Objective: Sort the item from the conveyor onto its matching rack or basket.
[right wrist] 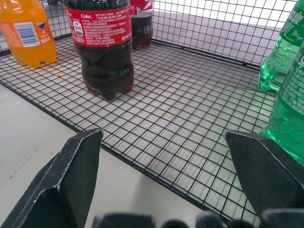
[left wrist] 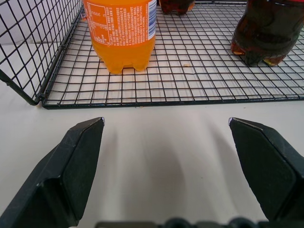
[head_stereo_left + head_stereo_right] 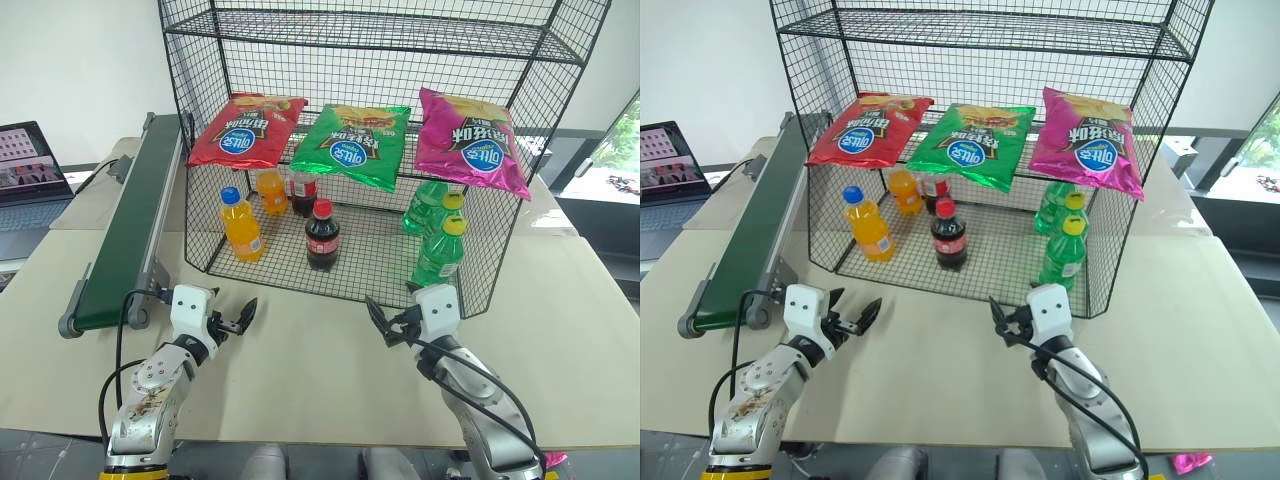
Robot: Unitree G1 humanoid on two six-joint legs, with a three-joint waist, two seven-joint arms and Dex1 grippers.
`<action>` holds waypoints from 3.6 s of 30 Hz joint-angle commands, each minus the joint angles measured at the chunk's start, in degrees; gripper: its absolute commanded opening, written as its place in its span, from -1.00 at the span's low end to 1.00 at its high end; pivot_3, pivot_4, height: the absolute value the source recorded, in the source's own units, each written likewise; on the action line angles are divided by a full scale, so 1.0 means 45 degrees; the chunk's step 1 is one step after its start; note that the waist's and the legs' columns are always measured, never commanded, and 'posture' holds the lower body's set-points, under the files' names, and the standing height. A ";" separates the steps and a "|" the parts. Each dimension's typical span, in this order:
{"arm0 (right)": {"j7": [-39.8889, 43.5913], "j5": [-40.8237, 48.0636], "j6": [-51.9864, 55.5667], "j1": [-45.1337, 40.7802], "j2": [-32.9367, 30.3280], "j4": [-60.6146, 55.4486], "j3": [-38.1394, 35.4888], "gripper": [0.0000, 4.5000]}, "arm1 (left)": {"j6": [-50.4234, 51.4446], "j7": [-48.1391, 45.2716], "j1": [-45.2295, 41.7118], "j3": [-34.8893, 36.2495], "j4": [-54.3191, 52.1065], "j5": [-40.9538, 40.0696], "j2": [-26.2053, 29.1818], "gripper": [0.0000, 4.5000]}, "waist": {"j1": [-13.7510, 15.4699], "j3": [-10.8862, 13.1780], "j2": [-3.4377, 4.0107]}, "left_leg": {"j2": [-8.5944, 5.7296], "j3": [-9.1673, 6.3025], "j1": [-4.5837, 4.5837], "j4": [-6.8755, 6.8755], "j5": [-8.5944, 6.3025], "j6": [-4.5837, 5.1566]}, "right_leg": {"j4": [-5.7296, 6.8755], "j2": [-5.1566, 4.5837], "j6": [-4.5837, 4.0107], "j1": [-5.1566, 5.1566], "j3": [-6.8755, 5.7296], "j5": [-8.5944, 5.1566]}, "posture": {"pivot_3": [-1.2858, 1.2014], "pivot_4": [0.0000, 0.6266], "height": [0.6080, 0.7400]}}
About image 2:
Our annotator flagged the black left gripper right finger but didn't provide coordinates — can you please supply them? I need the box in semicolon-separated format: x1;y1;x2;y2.
228;117;304;228

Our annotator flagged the black wire mesh rack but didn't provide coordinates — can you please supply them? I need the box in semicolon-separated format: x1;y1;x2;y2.
0;0;304;110

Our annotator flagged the orange soda bottle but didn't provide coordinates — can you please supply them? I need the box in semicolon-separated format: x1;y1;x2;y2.
82;0;157;74

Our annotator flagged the dark cola bottle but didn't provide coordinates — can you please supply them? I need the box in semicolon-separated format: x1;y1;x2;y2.
158;0;196;14
230;0;304;67

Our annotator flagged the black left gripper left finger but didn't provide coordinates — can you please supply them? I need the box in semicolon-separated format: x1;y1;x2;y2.
0;117;105;228

